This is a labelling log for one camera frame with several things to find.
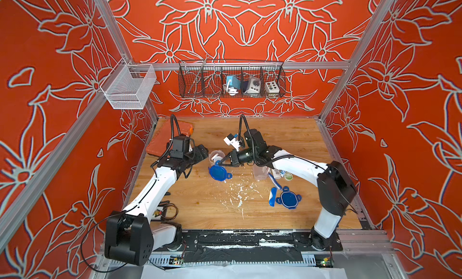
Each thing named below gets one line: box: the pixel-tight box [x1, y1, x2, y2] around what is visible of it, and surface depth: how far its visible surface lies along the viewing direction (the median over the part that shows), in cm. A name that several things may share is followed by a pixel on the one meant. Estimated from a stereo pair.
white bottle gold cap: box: [271, 168, 281, 180], surface depth 92 cm
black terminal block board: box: [151, 206, 164, 221], surface depth 81 cm
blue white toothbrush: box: [268, 173, 283, 192], surface depth 91 cm
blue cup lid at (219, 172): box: [208, 159, 233, 181], surface depth 78 cm
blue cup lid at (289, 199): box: [275, 186, 302, 210], surface depth 86 cm
